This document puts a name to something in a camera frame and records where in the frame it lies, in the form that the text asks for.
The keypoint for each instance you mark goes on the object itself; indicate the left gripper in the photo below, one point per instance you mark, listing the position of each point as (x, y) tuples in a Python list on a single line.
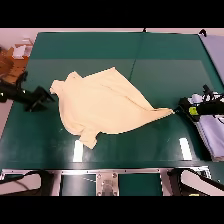
[(29, 96)]

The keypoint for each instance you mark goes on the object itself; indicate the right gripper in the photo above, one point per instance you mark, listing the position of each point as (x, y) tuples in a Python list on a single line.
[(190, 109)]

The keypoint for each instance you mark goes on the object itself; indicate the cream T-shirt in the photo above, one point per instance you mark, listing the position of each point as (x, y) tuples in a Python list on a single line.
[(103, 106)]

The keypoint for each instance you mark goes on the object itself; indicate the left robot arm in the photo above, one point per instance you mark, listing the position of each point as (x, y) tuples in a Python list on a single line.
[(8, 90)]

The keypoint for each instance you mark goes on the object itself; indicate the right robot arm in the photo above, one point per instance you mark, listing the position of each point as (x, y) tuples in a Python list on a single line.
[(213, 108)]

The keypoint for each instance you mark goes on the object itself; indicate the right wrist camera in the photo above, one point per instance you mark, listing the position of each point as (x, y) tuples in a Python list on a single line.
[(207, 92)]

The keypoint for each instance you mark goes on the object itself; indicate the silver frame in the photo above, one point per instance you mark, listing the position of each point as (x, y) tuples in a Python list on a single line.
[(106, 182)]

